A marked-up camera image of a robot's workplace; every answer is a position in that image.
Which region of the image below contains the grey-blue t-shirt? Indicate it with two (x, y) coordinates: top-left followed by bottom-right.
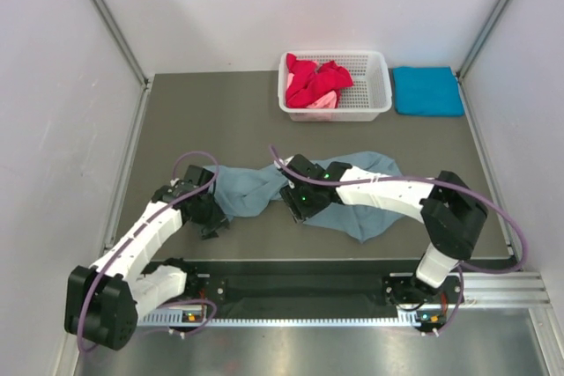
(203, 151), (404, 245)

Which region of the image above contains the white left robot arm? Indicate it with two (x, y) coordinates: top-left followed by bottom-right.
(63, 166), (228, 350)

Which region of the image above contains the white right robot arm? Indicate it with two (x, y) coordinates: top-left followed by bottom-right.
(275, 154), (488, 305)

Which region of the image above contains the pink t-shirt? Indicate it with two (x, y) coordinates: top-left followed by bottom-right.
(285, 73), (338, 109)

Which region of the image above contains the red t-shirt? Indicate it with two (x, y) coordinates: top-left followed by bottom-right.
(284, 53), (354, 109)

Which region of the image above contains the white plastic laundry basket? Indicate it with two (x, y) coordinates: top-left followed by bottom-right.
(278, 50), (392, 122)

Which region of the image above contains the folded turquoise t-shirt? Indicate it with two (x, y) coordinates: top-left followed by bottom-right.
(391, 66), (464, 117)

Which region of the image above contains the grey slotted cable duct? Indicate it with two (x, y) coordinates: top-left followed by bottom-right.
(137, 308), (446, 328)

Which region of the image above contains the aluminium front frame rail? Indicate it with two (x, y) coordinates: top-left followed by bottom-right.
(70, 272), (552, 310)

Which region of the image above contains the left aluminium corner post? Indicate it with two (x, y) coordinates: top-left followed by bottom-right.
(90, 0), (149, 86)

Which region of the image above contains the aluminium corner post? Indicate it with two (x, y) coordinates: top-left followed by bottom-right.
(455, 0), (540, 80)
(90, 0), (149, 86)

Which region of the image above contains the right aluminium corner post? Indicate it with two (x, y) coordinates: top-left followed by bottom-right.
(455, 0), (540, 80)

